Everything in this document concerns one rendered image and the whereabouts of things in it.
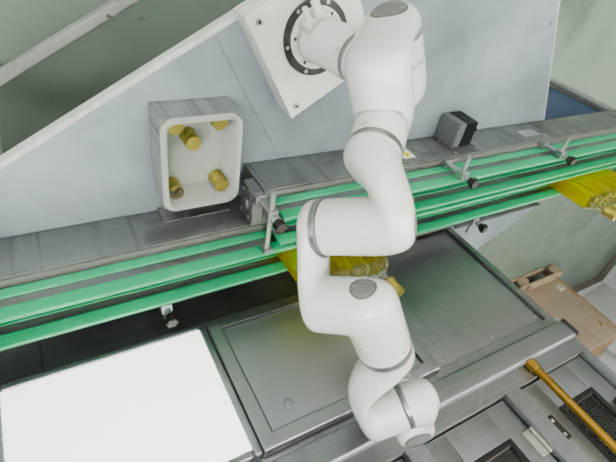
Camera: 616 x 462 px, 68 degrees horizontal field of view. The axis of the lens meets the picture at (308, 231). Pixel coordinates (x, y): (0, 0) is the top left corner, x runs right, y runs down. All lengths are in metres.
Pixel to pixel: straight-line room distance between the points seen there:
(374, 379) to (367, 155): 0.33
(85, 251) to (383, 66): 0.71
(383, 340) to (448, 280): 0.85
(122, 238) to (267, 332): 0.40
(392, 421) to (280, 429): 0.27
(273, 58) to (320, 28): 0.12
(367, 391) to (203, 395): 0.41
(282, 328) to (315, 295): 0.51
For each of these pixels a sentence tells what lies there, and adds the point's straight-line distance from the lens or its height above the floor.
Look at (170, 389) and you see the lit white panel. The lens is 1.04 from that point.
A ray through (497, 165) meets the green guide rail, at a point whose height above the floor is 0.93.
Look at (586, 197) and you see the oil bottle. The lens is 1.86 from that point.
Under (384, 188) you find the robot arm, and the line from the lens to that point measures 0.59.
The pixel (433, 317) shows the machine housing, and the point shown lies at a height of 1.17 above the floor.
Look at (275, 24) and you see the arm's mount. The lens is 0.98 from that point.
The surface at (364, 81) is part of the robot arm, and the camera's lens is 0.66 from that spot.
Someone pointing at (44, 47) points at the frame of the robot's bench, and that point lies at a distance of 1.54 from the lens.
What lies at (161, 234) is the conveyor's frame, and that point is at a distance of 1.08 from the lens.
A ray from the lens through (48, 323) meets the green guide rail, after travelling 1.07.
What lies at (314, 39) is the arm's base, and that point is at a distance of 0.96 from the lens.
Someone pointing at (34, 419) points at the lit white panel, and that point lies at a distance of 1.06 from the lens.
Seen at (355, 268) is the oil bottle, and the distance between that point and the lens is 1.10.
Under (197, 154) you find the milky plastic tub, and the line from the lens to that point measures 1.08.
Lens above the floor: 1.65
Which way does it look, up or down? 39 degrees down
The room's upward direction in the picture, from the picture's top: 142 degrees clockwise
